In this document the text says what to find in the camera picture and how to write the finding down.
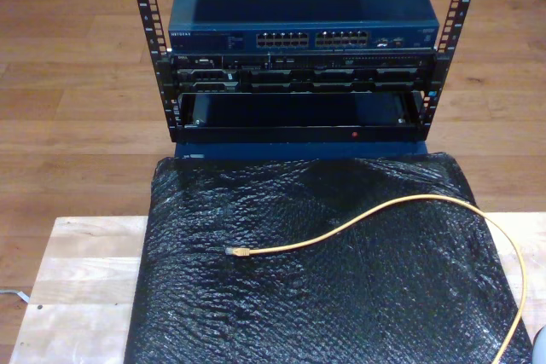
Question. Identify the blue flat metal case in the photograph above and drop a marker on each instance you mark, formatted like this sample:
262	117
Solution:
298	150

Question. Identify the black rack shelf tray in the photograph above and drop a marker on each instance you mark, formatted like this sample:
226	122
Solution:
298	134

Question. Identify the black rack server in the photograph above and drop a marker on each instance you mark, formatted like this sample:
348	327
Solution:
298	76

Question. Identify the black textured bubble mat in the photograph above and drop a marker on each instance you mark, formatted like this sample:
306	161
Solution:
298	296

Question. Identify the black perforated rack frame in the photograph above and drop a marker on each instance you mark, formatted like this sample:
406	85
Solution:
145	6

